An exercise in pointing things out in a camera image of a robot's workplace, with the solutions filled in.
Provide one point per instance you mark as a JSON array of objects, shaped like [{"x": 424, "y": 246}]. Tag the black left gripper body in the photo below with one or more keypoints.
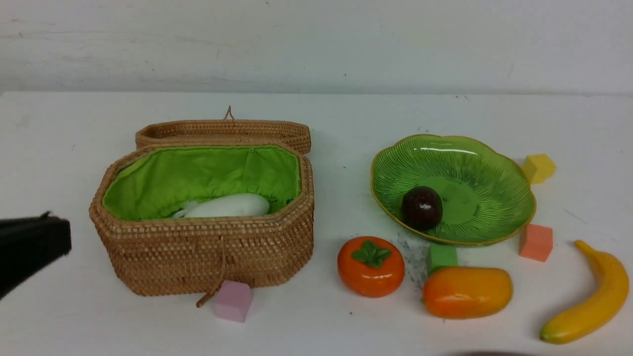
[{"x": 29, "y": 244}]

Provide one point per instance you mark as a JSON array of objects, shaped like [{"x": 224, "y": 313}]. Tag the white toy radish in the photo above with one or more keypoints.
[{"x": 234, "y": 205}]

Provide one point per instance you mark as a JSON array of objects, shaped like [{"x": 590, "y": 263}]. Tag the purple toy mangosteen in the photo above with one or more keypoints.
[{"x": 421, "y": 208}]

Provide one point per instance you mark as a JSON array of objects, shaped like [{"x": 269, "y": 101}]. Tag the yellow toy banana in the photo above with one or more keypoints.
[{"x": 586, "y": 317}]

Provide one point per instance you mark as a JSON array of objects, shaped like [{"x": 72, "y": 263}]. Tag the woven rattan basket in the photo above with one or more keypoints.
[{"x": 155, "y": 254}]

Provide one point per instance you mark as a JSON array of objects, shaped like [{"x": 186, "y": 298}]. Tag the pink foam cube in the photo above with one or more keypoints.
[{"x": 233, "y": 301}]

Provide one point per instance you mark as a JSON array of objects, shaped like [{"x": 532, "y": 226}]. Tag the woven rattan basket lid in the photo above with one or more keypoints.
[{"x": 295, "y": 135}]

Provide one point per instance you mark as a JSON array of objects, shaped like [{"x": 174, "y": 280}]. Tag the orange toy persimmon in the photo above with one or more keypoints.
[{"x": 371, "y": 266}]

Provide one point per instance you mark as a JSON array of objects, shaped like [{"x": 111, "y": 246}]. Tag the green foam cube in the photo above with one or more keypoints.
[{"x": 440, "y": 256}]

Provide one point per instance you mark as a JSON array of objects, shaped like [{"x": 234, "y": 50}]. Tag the orange toy mango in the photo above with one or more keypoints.
[{"x": 467, "y": 292}]

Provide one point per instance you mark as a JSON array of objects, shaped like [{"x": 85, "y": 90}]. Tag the green glass leaf plate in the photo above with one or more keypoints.
[{"x": 486, "y": 196}]

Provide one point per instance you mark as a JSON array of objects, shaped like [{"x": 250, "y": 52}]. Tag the orange foam cube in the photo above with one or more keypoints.
[{"x": 536, "y": 242}]

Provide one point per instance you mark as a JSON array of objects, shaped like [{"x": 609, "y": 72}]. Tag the yellow foam cube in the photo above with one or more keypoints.
[{"x": 538, "y": 168}]

